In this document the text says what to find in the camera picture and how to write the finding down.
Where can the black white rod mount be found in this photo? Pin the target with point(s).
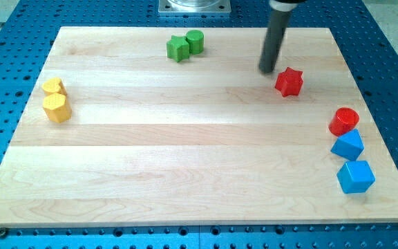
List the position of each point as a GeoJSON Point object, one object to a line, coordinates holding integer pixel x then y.
{"type": "Point", "coordinates": [284, 5]}

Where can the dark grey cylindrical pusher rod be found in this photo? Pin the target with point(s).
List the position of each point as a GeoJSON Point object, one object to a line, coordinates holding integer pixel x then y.
{"type": "Point", "coordinates": [278, 22]}

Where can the red star block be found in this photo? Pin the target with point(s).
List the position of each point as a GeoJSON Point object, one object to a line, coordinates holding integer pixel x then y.
{"type": "Point", "coordinates": [289, 82]}

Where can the green star block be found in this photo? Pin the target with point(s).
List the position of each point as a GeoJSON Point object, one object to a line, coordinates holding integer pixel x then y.
{"type": "Point", "coordinates": [178, 48]}

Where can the green cylinder block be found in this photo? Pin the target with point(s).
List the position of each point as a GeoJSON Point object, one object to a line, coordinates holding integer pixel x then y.
{"type": "Point", "coordinates": [196, 39]}

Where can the red cylinder block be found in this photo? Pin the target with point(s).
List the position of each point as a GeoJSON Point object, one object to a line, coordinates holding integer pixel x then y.
{"type": "Point", "coordinates": [344, 120]}

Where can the blue triangular prism block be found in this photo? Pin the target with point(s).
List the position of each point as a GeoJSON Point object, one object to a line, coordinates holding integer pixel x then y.
{"type": "Point", "coordinates": [349, 145]}

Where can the blue cube block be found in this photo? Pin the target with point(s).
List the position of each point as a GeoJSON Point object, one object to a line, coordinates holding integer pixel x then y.
{"type": "Point", "coordinates": [355, 177]}

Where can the light wooden board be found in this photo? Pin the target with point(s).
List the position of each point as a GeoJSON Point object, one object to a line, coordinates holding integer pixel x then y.
{"type": "Point", "coordinates": [205, 141]}

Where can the yellow hexagon block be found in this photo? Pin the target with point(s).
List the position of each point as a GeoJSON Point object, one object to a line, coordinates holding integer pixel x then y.
{"type": "Point", "coordinates": [57, 107]}

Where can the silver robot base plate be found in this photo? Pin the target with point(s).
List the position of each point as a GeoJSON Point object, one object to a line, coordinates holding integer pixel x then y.
{"type": "Point", "coordinates": [194, 6]}

